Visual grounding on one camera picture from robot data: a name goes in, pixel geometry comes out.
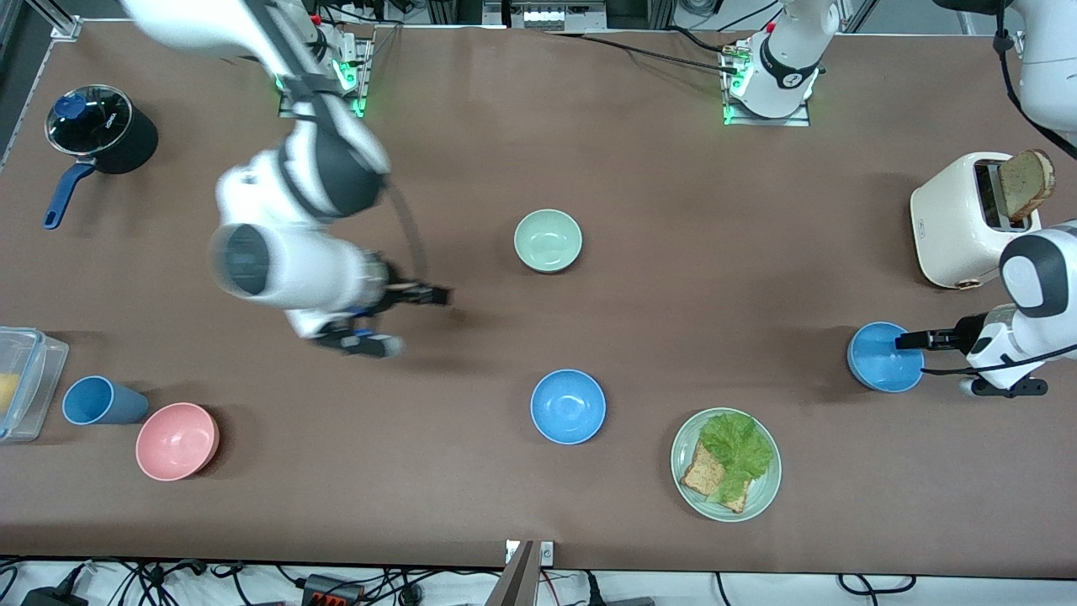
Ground blue bowl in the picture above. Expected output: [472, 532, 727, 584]
[530, 369, 607, 445]
[847, 322, 926, 394]

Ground pale green bowl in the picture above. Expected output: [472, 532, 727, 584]
[514, 209, 583, 274]

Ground pink bowl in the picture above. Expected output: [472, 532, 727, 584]
[135, 402, 220, 482]

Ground cream white toaster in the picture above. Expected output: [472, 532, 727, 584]
[910, 151, 1044, 291]

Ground brown bread slice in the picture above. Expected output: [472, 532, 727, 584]
[998, 149, 1058, 225]
[680, 442, 750, 514]

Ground green lettuce leaf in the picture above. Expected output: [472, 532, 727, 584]
[700, 412, 775, 504]

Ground pale green plate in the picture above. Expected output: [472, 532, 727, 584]
[671, 407, 783, 523]

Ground blue plastic cup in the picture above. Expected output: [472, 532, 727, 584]
[61, 375, 150, 427]

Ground metal control box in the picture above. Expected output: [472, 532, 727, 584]
[483, 0, 608, 31]

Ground black power strip orange switches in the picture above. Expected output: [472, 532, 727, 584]
[301, 574, 364, 606]

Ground clear plastic food container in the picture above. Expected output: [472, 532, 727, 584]
[0, 326, 70, 444]

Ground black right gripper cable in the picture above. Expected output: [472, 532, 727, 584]
[380, 178, 432, 285]

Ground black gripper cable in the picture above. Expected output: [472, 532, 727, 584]
[380, 178, 432, 285]
[920, 0, 1077, 376]

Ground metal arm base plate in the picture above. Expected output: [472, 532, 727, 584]
[722, 42, 813, 128]
[278, 37, 373, 120]

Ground black looped floor cable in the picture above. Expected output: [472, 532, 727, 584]
[837, 574, 918, 596]

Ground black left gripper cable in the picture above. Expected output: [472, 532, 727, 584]
[920, 0, 1077, 376]

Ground grey camera pole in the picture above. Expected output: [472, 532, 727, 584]
[486, 542, 536, 606]

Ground black pot blue handle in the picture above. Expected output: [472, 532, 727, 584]
[43, 84, 160, 231]

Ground black braided table cable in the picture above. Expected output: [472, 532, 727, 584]
[545, 30, 741, 75]

